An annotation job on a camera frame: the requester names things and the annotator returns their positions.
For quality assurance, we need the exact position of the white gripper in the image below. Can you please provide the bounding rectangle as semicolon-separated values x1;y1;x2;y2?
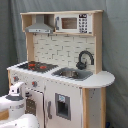
9;82;25;97

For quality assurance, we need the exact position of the white oven door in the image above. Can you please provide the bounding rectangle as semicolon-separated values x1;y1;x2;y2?
25;88;44;128

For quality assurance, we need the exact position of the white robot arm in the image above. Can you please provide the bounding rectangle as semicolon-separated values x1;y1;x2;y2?
0;82;40;128

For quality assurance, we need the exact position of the wooden toy kitchen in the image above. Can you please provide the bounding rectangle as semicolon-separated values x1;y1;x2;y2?
8;10;115;128

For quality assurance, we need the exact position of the left red stove knob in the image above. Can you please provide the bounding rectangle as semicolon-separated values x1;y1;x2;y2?
13;76;19;82

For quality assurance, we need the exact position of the red stove knob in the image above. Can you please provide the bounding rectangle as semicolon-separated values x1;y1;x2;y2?
13;76;19;82
32;81;37;87

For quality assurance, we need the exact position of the right red stove knob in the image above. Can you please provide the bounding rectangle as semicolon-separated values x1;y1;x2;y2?
32;81;37;87

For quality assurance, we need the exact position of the black stove top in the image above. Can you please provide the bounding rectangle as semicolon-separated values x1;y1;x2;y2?
20;61;56;73

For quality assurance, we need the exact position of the white cabinet door with dispenser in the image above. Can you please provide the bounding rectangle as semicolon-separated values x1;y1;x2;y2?
45;81;82;128

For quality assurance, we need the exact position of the grey toy sink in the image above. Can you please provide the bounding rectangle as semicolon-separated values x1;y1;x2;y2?
52;67;92;81

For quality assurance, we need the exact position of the grey range hood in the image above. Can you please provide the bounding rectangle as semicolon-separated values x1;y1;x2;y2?
25;15;53;34

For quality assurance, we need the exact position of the black toy faucet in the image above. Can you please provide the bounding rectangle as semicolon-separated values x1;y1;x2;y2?
76;50;94;70

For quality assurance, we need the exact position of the white toy microwave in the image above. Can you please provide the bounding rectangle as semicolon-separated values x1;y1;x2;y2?
55;14;92;34

